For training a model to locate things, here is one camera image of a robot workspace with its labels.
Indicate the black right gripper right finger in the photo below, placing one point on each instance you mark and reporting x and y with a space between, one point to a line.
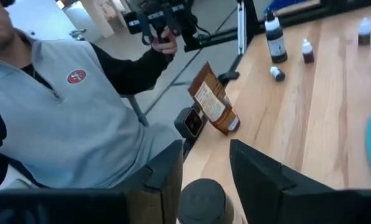
297 202

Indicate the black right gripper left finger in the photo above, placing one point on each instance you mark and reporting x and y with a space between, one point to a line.
79 208

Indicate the black round cap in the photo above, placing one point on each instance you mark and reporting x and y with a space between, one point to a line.
204 202

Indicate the small white-capped dark bottle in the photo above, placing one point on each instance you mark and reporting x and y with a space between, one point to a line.
364 34
308 54
277 74

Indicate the orange taco seasoning packet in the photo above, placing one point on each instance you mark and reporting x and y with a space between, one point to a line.
213 99

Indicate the large black-nozzle colouring bottle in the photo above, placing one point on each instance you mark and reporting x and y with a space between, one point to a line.
276 46

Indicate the person's left forearm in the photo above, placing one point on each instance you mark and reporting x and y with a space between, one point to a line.
126 71

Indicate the person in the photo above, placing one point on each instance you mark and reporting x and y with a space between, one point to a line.
64 124

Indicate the person's left hand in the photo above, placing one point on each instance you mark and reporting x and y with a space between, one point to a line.
166 46

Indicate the grey chair post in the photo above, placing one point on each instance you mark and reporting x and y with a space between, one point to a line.
138 110

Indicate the silver aluminium post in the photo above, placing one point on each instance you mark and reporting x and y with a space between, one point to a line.
241 28

